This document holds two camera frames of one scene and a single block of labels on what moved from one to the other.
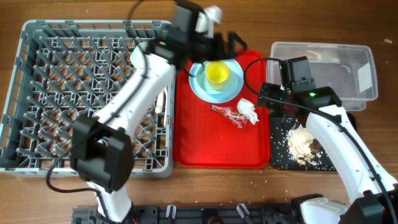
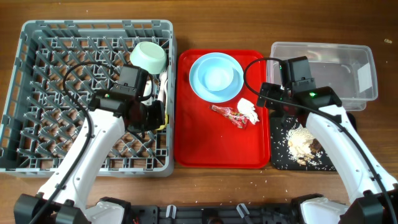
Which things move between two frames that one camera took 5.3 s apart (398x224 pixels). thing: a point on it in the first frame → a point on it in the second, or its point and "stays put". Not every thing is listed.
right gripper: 273,90 stays put
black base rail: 278,214 stays put
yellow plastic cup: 217,74 → 163,126
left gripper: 220,53 → 159,120
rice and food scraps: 302,145 stays put
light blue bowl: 215,77 stays put
